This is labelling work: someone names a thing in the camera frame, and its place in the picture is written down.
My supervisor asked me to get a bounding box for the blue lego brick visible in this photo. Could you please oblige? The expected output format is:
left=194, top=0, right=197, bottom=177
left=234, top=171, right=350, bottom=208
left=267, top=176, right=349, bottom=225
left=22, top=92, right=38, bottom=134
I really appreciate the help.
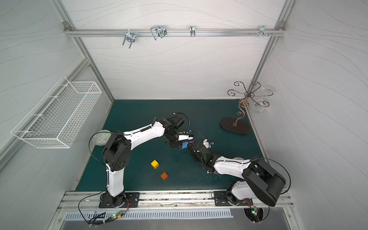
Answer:
left=180, top=141, right=189, bottom=149

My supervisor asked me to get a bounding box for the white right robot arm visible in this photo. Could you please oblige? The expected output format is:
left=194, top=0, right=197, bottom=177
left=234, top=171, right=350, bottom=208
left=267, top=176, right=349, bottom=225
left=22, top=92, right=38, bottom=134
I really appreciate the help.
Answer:
left=187, top=140, right=286, bottom=207

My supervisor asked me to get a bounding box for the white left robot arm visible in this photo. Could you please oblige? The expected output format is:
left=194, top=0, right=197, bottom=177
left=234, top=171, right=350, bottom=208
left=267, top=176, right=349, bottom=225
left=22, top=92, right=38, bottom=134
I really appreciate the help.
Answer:
left=102, top=113, right=194, bottom=198

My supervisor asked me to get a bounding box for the yellow lego brick left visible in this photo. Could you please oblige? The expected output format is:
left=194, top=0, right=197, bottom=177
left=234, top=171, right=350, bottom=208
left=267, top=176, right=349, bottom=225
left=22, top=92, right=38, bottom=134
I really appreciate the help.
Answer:
left=151, top=160, right=159, bottom=169

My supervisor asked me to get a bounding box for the orange lego brick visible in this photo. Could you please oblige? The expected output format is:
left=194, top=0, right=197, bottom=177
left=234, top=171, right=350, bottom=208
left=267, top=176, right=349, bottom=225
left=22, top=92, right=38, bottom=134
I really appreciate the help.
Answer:
left=161, top=172, right=168, bottom=180

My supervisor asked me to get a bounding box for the pink patterned round bowl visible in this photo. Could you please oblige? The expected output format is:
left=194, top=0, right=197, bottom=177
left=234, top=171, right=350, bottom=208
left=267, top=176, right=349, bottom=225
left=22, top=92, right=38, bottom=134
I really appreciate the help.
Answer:
left=233, top=157, right=244, bottom=161

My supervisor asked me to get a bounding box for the green mat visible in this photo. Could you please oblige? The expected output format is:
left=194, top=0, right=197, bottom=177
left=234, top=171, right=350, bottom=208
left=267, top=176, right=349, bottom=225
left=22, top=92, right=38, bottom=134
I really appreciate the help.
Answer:
left=76, top=99, right=276, bottom=192

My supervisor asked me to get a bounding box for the dark oval stand base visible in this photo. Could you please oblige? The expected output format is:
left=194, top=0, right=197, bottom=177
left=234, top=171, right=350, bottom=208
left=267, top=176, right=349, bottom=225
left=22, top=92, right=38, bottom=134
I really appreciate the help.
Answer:
left=220, top=117, right=250, bottom=135

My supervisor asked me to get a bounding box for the copper curled hook stand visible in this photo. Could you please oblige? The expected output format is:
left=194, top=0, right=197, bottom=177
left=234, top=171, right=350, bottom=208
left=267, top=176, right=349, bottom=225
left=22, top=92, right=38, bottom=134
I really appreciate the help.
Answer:
left=227, top=81, right=274, bottom=119

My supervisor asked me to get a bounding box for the green patterned round bowl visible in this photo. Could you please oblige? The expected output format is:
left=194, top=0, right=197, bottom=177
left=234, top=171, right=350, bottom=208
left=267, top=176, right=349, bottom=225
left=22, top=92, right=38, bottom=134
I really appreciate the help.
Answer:
left=92, top=130, right=112, bottom=146

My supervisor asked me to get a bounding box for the metal U-bolt clamp middle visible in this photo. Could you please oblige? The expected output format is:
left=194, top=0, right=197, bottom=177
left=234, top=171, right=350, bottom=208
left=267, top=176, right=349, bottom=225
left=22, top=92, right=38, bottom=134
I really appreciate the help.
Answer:
left=150, top=25, right=167, bottom=40

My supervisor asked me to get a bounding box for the metal u-bolt clamp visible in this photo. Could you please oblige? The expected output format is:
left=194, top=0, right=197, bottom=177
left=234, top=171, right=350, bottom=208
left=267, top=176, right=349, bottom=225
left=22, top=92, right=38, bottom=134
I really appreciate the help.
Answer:
left=122, top=30, right=136, bottom=49
left=150, top=25, right=167, bottom=40

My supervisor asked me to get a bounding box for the metal U-bolt clamp left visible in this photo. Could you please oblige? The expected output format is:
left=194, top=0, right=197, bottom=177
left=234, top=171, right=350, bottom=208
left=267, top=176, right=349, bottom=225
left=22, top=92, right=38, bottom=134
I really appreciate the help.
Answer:
left=122, top=30, right=136, bottom=49

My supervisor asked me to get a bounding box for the metal clamp right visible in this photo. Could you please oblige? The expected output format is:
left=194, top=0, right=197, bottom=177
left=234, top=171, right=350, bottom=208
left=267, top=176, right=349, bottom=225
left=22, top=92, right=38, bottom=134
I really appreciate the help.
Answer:
left=249, top=25, right=275, bottom=37

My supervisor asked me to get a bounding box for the aluminium top crossbar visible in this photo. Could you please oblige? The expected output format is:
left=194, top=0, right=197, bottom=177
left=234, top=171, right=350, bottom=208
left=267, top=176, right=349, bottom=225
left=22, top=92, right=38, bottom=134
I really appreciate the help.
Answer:
left=64, top=28, right=286, bottom=37

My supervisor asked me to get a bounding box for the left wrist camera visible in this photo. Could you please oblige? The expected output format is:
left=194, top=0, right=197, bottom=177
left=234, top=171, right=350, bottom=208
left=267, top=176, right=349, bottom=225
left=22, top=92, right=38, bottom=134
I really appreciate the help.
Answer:
left=170, top=115, right=185, bottom=129

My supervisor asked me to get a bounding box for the small metal bracket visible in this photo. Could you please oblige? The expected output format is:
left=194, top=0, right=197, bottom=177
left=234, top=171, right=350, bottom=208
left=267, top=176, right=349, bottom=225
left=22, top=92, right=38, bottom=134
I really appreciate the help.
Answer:
left=189, top=25, right=196, bottom=37

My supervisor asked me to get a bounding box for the white wire basket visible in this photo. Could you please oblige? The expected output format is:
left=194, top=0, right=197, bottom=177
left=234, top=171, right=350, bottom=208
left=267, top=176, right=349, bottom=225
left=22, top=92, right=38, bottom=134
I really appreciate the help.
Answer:
left=11, top=76, right=102, bottom=149

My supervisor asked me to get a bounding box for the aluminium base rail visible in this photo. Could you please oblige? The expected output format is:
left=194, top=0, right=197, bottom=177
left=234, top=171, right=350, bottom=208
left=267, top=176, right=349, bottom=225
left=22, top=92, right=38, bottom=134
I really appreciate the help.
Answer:
left=57, top=188, right=294, bottom=212

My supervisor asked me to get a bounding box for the white slotted cable duct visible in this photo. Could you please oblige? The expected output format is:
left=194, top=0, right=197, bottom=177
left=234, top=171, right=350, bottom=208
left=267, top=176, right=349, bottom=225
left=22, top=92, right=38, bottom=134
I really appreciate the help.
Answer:
left=64, top=209, right=233, bottom=221

